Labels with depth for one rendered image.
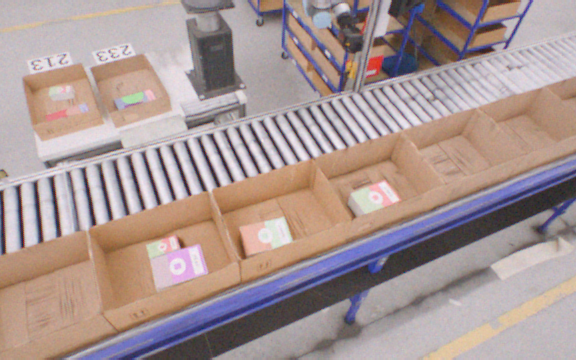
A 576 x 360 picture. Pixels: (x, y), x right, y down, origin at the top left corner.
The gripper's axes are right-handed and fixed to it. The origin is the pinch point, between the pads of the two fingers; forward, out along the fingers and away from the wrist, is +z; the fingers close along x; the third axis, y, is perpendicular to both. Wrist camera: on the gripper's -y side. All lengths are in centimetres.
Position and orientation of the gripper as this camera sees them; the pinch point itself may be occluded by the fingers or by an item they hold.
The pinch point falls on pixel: (357, 49)
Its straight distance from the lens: 219.2
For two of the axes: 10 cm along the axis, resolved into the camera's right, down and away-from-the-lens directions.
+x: -9.1, 3.0, -3.0
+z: 3.3, 9.4, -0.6
